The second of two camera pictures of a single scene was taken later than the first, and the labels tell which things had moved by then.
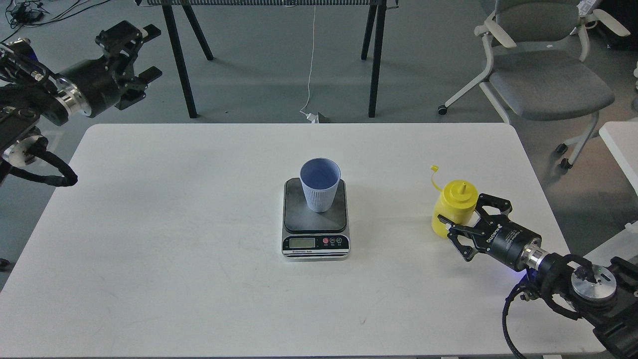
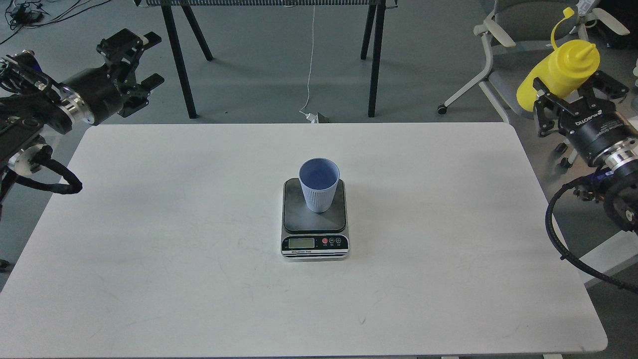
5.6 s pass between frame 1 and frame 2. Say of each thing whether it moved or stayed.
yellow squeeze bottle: moved
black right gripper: moved
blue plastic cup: stayed
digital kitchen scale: stayed
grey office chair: stayed
